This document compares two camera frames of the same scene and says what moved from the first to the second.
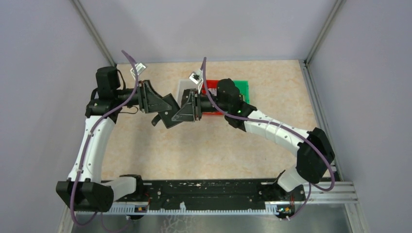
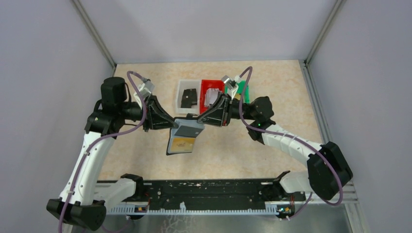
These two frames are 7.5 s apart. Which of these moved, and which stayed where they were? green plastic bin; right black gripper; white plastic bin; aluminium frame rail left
Moved: right black gripper
Stayed: white plastic bin; aluminium frame rail left; green plastic bin
